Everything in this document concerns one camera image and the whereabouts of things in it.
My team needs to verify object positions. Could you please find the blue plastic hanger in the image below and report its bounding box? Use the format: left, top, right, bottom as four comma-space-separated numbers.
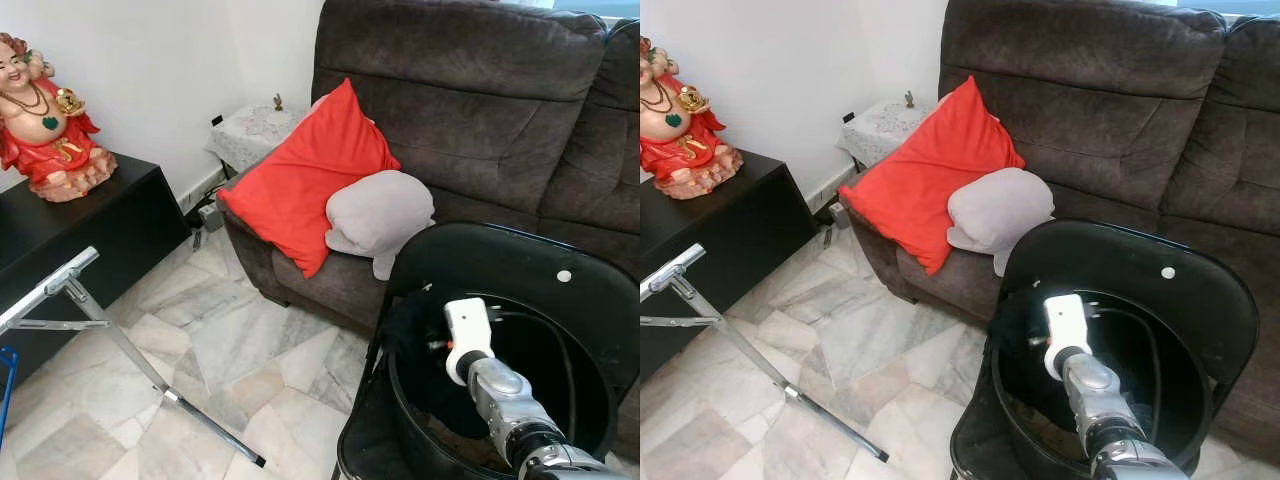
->
0, 346, 20, 453

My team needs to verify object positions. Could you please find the plain grey plush toy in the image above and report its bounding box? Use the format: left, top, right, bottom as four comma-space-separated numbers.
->
325, 169, 437, 282
946, 166, 1057, 278

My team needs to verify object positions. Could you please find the black round bucket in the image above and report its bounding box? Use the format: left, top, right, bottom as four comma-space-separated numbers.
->
383, 290, 623, 480
985, 288, 1211, 480

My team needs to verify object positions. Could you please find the red pillow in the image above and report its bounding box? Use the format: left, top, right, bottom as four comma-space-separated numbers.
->
218, 78, 402, 280
838, 75, 1027, 277

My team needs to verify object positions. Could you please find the dark brown fabric sofa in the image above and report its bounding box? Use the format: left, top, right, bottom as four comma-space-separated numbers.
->
218, 0, 641, 463
838, 0, 1280, 463

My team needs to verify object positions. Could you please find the silver metal clothes rack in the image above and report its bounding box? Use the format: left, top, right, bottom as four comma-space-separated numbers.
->
640, 243, 891, 464
0, 246, 268, 469

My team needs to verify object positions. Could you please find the side table lace cloth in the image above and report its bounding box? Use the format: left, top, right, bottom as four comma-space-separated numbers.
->
838, 92, 941, 171
205, 95, 313, 177

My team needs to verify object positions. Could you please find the laughing buddha statue red robe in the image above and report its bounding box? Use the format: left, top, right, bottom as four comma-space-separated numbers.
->
640, 38, 745, 200
0, 32, 119, 204

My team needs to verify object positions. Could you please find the black low television console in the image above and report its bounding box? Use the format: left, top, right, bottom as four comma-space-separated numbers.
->
0, 152, 193, 389
640, 150, 820, 383

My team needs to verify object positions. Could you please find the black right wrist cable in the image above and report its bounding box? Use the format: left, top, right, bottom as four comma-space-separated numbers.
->
1087, 303, 1169, 411
488, 306, 583, 421

